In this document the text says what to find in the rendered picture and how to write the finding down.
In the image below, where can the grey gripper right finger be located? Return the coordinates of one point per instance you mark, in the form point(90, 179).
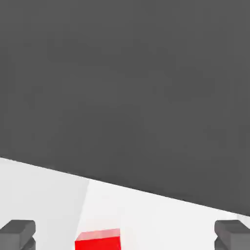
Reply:
point(232, 233)

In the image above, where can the small red cube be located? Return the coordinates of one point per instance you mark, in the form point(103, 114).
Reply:
point(97, 242)

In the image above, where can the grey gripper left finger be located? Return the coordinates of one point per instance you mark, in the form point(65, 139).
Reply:
point(16, 233)

